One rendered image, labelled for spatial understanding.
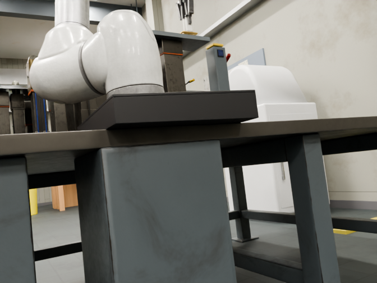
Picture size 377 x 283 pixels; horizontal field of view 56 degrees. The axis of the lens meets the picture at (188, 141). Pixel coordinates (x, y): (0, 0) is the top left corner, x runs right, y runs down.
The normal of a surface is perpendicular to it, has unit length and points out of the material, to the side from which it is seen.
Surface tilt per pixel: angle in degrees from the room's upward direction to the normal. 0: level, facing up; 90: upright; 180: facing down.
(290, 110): 90
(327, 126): 90
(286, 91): 72
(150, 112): 90
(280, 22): 90
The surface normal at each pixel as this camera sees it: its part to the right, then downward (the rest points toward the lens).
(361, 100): -0.87, 0.07
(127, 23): 0.20, -0.40
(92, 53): -0.43, -0.06
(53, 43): -0.38, -0.27
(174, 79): 0.54, -0.12
